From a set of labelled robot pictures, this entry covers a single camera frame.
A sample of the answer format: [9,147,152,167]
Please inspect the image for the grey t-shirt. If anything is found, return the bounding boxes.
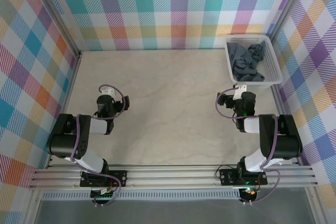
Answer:
[227,42,266,83]

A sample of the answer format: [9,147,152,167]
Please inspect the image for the white plastic mesh basket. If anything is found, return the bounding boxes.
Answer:
[225,35,284,90]

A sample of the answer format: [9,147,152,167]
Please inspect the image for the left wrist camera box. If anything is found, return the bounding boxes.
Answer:
[101,87,117,98]

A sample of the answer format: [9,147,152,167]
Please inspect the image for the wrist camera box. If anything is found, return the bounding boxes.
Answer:
[101,87,117,98]
[234,84,248,100]

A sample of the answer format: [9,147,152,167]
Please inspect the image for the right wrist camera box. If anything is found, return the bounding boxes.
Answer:
[234,84,248,100]

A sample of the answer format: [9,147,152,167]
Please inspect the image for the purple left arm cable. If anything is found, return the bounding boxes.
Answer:
[70,84,125,206]

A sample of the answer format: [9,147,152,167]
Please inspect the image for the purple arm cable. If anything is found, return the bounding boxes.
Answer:
[70,84,125,206]
[215,87,281,205]

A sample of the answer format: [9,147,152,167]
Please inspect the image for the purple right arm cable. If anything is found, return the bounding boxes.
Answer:
[215,87,281,205]

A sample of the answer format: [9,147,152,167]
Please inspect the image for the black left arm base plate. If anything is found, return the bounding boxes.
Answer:
[79,170,128,188]

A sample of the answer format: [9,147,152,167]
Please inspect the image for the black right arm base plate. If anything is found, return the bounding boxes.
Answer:
[219,167,268,186]

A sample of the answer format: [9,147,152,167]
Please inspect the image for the aluminium mounting rail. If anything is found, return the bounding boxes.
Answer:
[28,165,320,190]

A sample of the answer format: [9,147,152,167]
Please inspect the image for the grey slotted cable duct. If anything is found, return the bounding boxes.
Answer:
[41,191,242,200]

